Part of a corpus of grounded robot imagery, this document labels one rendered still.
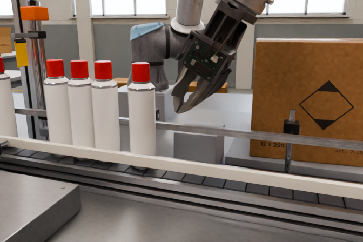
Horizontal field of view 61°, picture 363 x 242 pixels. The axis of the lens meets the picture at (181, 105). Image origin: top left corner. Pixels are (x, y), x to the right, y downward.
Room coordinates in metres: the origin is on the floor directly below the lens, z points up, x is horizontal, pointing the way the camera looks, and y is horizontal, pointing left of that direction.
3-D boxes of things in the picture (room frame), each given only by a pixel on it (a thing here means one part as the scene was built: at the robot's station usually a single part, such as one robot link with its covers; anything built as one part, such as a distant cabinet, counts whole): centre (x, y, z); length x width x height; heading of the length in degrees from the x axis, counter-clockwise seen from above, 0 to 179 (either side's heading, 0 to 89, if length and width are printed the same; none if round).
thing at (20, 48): (0.69, 0.35, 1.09); 0.03 x 0.01 x 0.06; 162
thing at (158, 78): (1.12, 0.12, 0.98); 0.15 x 0.15 x 0.10
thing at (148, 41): (1.13, 0.12, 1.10); 0.13 x 0.12 x 0.14; 101
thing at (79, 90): (0.62, 0.20, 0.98); 0.05 x 0.05 x 0.20
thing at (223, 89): (5.24, -0.45, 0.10); 0.64 x 0.52 x 0.20; 76
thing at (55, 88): (0.64, 0.26, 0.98); 0.05 x 0.05 x 0.20
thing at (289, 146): (0.56, -0.21, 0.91); 0.07 x 0.03 x 0.17; 162
